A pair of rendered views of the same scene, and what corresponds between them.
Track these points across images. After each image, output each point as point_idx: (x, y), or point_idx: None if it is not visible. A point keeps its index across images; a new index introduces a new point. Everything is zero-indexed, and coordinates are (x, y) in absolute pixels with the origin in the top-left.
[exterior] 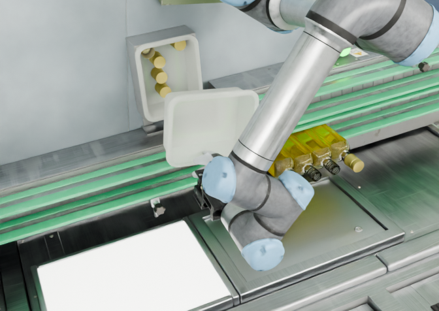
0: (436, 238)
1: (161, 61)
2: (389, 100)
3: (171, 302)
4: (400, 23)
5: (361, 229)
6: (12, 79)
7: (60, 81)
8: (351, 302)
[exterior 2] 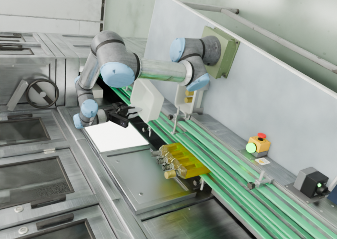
0: (131, 224)
1: None
2: (237, 192)
3: (99, 139)
4: (97, 53)
5: (140, 194)
6: None
7: None
8: (93, 188)
